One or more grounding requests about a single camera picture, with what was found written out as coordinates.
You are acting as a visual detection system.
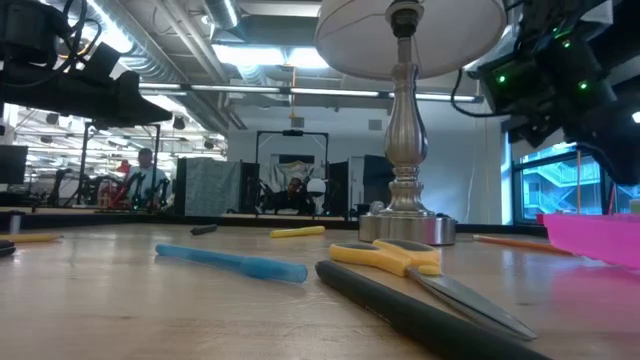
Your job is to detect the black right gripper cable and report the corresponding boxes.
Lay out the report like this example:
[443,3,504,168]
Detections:
[449,67,509,120]

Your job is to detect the black aluminium table frame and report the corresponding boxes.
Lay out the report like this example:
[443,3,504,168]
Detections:
[0,209,549,237]

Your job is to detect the white shade silver table lamp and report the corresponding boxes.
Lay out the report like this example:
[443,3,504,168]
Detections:
[314,0,509,246]

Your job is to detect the blue pen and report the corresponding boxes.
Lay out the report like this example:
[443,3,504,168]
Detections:
[154,243,310,285]

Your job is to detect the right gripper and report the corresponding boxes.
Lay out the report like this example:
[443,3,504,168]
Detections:
[469,44,616,149]

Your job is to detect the long ceiling light bar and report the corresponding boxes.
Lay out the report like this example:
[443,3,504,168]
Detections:
[139,83,484,104]

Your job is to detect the orange pencil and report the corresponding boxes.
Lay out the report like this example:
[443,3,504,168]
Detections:
[471,234,575,257]

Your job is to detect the light wooden stick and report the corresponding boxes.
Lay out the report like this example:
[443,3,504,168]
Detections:
[0,233,64,245]

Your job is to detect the pink perforated box lid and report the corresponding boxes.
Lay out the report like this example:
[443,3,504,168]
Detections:
[537,212,640,270]

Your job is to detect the black background stand frame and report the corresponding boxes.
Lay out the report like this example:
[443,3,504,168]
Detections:
[254,129,330,217]

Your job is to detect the dark framed window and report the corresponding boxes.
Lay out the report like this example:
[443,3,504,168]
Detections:
[512,142,640,224]

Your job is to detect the yellow handled scissors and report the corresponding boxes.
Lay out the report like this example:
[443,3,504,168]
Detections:
[328,238,539,343]

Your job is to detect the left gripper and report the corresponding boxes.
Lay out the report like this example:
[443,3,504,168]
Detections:
[0,42,173,127]

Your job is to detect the black monitor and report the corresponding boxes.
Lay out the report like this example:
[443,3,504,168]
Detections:
[0,144,29,186]

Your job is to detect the person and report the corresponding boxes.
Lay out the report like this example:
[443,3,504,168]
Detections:
[124,147,171,209]
[272,177,314,214]

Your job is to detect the grey partition panel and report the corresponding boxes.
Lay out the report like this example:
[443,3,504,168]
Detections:
[174,157,244,217]

